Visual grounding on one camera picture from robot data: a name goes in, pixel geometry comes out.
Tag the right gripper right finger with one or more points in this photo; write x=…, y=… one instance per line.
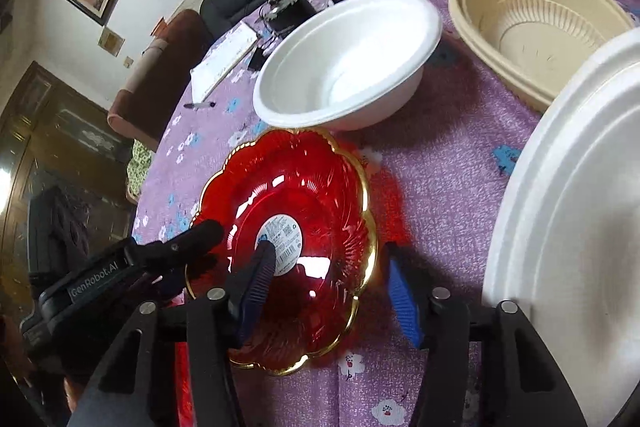
x=438, y=323

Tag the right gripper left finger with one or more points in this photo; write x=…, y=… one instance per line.
x=218, y=323

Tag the large white foam plate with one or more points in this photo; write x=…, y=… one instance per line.
x=565, y=245

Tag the small red scalloped plate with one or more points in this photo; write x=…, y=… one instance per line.
x=309, y=197

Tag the green patterned blanket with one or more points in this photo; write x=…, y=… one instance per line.
x=137, y=170

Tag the dark wooden cabinet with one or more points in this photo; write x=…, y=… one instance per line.
x=51, y=135

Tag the brown armchair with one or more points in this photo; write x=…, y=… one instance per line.
x=142, y=108

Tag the black marker pen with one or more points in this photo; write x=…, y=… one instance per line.
x=197, y=106

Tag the white notepad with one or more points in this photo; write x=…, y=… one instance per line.
x=220, y=59

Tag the white foam bowl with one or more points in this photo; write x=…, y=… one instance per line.
x=350, y=66

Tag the beige plastic bowl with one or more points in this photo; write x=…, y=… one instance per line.
x=536, y=46

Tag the black round device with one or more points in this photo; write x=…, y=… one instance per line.
x=286, y=15

